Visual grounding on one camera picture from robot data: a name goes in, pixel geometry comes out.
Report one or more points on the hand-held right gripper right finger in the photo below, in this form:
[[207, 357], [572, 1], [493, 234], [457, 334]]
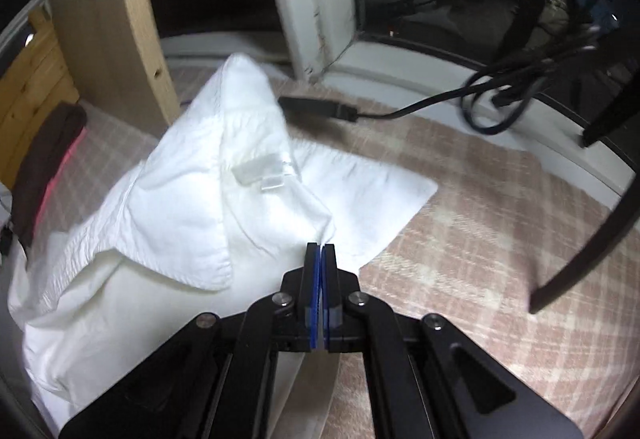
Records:
[[329, 309]]

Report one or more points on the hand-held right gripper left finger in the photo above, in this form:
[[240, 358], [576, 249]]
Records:
[[312, 309]]

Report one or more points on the white shirt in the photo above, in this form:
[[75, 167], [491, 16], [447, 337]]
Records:
[[190, 199]]

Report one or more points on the pink plaid bed blanket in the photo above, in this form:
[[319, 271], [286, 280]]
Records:
[[475, 244]]

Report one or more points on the brown fleece blanket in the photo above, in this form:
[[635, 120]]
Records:
[[45, 159]]

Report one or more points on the pine wood headboard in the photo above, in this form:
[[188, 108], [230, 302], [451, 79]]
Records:
[[30, 94]]

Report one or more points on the light oak board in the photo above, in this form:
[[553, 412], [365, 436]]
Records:
[[100, 19]]

